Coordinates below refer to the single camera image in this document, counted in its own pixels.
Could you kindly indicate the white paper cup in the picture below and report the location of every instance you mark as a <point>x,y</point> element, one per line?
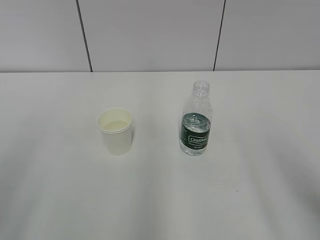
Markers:
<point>116,127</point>

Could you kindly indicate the clear green-label water bottle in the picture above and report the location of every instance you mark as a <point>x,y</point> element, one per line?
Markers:
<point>196,120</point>

